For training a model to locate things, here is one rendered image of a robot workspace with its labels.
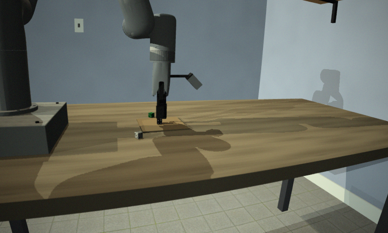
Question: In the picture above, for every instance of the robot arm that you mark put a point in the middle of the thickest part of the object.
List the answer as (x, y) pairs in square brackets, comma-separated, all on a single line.
[(139, 23)]

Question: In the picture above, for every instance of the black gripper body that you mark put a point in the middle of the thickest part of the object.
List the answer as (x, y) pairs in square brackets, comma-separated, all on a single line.
[(161, 73)]

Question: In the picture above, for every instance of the white die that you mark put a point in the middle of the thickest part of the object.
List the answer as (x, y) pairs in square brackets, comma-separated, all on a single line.
[(138, 134)]

